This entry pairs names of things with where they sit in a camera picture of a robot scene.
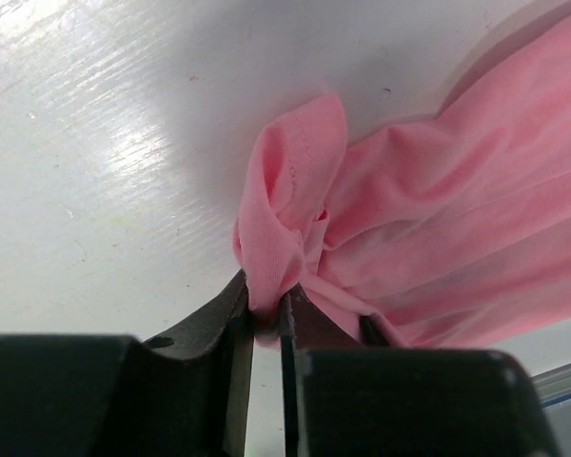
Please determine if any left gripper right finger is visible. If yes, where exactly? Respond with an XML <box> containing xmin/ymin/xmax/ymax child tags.
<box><xmin>280</xmin><ymin>287</ymin><xmax>561</xmax><ymax>456</ymax></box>

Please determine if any pink t shirt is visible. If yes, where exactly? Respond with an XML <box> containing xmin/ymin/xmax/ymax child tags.
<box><xmin>234</xmin><ymin>14</ymin><xmax>571</xmax><ymax>348</ymax></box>

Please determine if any aluminium front rail frame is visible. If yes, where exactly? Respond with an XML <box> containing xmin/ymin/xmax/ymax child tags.
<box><xmin>531</xmin><ymin>363</ymin><xmax>571</xmax><ymax>407</ymax></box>

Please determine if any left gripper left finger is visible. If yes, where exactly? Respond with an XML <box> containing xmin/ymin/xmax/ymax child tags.
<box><xmin>0</xmin><ymin>273</ymin><xmax>253</xmax><ymax>456</ymax></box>

